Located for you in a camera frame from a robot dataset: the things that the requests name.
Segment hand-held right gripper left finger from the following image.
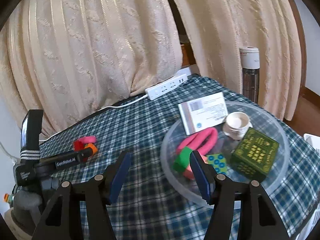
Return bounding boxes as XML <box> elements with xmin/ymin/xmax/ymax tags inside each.
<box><xmin>31</xmin><ymin>151</ymin><xmax>132</xmax><ymax>240</ymax></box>

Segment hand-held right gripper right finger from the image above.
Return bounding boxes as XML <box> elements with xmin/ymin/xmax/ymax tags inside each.
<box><xmin>189</xmin><ymin>150</ymin><xmax>290</xmax><ymax>240</ymax></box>

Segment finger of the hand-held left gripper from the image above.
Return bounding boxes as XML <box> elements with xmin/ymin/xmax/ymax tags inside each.
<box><xmin>75</xmin><ymin>147</ymin><xmax>97</xmax><ymax>163</ymax></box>

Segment orange building block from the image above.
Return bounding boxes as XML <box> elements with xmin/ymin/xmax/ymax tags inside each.
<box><xmin>84</xmin><ymin>142</ymin><xmax>98</xmax><ymax>155</ymax></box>

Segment red building block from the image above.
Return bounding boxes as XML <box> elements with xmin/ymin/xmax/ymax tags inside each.
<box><xmin>73</xmin><ymin>140</ymin><xmax>87</xmax><ymax>153</ymax></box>

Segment short pink foam curler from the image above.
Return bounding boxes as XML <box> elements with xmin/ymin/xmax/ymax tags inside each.
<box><xmin>77</xmin><ymin>135</ymin><xmax>97</xmax><ymax>143</ymax></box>

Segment green block with blue dots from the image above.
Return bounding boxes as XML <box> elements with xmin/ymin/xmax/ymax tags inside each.
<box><xmin>205</xmin><ymin>152</ymin><xmax>228</xmax><ymax>175</ymax></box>

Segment green and pink block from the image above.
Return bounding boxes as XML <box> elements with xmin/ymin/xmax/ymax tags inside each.
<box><xmin>173</xmin><ymin>147</ymin><xmax>197</xmax><ymax>180</ymax></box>

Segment long pink foam curler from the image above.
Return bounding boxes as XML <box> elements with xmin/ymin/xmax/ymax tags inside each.
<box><xmin>176</xmin><ymin>127</ymin><xmax>218</xmax><ymax>155</ymax></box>

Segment dark green printed box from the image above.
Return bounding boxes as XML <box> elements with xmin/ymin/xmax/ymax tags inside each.
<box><xmin>230</xmin><ymin>127</ymin><xmax>280</xmax><ymax>183</ymax></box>

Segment long white cardboard box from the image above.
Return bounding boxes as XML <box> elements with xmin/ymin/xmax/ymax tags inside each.
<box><xmin>178</xmin><ymin>92</ymin><xmax>228</xmax><ymax>135</ymax></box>

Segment small white jar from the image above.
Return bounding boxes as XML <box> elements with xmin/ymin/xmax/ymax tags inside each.
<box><xmin>222</xmin><ymin>112</ymin><xmax>253</xmax><ymax>140</ymax></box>

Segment clear plastic bowl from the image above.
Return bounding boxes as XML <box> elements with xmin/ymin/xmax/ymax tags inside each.
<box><xmin>160</xmin><ymin>101</ymin><xmax>290</xmax><ymax>209</ymax></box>

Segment blue plaid tablecloth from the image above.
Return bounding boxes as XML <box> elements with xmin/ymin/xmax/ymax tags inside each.
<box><xmin>37</xmin><ymin>74</ymin><xmax>317</xmax><ymax>240</ymax></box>

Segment white power strip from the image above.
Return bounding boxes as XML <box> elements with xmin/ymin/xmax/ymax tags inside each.
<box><xmin>145</xmin><ymin>74</ymin><xmax>188</xmax><ymax>101</ymax></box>

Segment wide cream patterned curtain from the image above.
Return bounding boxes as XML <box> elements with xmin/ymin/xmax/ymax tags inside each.
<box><xmin>0</xmin><ymin>0</ymin><xmax>184</xmax><ymax>140</ymax></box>

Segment white tower heater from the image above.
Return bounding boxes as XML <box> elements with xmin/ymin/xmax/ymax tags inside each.
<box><xmin>239</xmin><ymin>47</ymin><xmax>260</xmax><ymax>104</ymax></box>

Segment white plastic tray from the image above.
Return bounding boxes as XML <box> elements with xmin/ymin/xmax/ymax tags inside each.
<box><xmin>290</xmin><ymin>133</ymin><xmax>320</xmax><ymax>240</ymax></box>

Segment brown wooden board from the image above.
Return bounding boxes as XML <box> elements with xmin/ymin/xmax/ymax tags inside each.
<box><xmin>180</xmin><ymin>42</ymin><xmax>198</xmax><ymax>68</ymax></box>

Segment narrow cream patterned curtain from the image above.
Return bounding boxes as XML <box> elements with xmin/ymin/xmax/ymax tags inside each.
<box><xmin>162</xmin><ymin>0</ymin><xmax>304</xmax><ymax>122</ymax></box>

